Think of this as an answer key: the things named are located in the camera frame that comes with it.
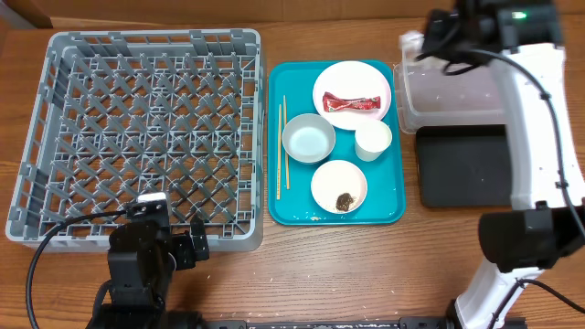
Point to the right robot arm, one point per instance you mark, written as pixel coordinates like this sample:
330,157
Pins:
521,43

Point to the grey plastic dish rack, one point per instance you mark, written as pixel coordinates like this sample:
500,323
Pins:
119,114

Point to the wooden chopstick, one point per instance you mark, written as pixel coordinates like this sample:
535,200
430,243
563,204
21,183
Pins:
284,143
279,151

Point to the small pink bowl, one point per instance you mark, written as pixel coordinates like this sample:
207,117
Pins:
334,178

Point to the teal plastic serving tray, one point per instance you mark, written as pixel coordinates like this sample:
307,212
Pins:
385,201

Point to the right wooden chopstick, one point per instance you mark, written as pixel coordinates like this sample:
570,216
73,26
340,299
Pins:
284,143

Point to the clear plastic bin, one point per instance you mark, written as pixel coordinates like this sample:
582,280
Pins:
426,97

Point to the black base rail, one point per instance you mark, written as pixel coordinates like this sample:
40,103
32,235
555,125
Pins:
402,323

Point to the grey round bowl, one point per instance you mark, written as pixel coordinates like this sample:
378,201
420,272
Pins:
310,138

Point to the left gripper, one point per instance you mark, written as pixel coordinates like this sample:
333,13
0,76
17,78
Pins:
184,251

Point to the brown food scrap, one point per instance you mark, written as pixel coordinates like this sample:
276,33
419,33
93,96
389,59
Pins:
345,203

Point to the left wooden chopstick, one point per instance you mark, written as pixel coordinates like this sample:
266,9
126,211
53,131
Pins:
279,151

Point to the black plastic tray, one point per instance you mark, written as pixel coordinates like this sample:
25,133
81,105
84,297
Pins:
463,166

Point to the large white round plate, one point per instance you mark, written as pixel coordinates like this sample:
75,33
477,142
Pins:
353,79

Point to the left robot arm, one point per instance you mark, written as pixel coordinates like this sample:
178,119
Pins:
142,259

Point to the white paper cup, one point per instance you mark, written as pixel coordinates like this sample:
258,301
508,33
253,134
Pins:
372,138

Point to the red snack wrapper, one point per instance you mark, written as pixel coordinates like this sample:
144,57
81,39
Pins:
334,104

